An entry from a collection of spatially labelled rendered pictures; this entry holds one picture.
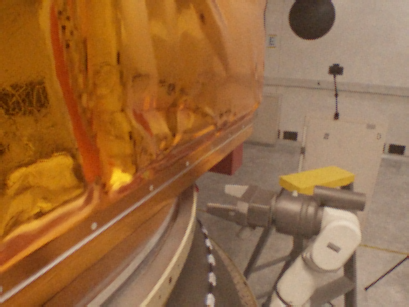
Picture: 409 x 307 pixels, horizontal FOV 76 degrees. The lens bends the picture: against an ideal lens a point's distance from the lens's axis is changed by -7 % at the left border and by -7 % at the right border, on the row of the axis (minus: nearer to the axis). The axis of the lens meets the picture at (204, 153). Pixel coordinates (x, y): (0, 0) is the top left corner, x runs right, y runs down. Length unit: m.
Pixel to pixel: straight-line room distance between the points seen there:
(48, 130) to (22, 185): 0.06
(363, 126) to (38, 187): 3.44
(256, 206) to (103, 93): 0.35
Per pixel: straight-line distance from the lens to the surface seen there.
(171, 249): 0.57
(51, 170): 0.34
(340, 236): 0.55
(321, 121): 3.54
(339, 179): 1.54
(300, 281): 0.64
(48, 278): 0.44
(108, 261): 0.50
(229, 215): 0.56
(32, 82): 0.32
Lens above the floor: 2.06
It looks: 18 degrees down
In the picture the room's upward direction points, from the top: 1 degrees clockwise
